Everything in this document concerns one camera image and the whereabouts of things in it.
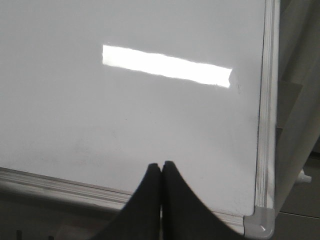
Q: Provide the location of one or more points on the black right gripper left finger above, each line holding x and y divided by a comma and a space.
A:
140, 217

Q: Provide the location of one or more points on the white plastic peg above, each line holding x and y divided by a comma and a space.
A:
303, 178

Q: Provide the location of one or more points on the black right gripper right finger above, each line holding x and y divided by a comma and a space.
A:
184, 216

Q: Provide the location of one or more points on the white whiteboard aluminium frame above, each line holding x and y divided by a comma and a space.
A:
92, 91

